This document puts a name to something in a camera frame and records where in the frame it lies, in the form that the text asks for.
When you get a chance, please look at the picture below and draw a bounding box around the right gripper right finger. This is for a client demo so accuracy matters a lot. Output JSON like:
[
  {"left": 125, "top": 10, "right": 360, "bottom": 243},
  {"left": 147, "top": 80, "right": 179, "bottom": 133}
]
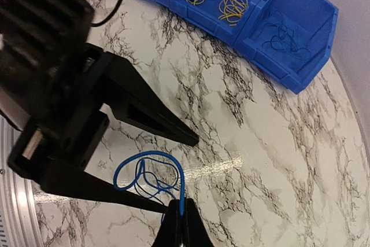
[{"left": 183, "top": 198, "right": 214, "bottom": 247}]

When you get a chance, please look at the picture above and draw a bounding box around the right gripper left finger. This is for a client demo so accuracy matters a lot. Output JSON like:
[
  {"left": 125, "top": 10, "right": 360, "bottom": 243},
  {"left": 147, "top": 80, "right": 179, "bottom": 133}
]
[{"left": 152, "top": 200, "right": 182, "bottom": 247}]

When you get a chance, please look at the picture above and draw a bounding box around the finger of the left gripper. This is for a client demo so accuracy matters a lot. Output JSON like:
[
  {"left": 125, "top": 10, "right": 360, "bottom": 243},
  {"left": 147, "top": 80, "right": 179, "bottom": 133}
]
[
  {"left": 98, "top": 47, "right": 199, "bottom": 146},
  {"left": 39, "top": 158, "right": 167, "bottom": 213}
]

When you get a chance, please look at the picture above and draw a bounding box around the blue three-compartment plastic bin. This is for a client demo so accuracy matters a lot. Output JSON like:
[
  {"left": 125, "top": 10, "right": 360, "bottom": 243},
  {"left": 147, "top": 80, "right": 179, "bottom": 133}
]
[{"left": 152, "top": 0, "right": 339, "bottom": 94}]

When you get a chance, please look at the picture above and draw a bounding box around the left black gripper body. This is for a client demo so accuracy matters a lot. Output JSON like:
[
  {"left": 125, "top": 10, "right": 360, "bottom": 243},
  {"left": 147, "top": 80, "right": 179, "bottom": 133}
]
[{"left": 8, "top": 44, "right": 112, "bottom": 182}]

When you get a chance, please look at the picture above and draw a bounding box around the aluminium front rail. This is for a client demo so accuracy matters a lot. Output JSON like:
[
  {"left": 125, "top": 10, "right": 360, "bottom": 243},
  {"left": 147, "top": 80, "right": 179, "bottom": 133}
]
[{"left": 1, "top": 118, "right": 43, "bottom": 246}]

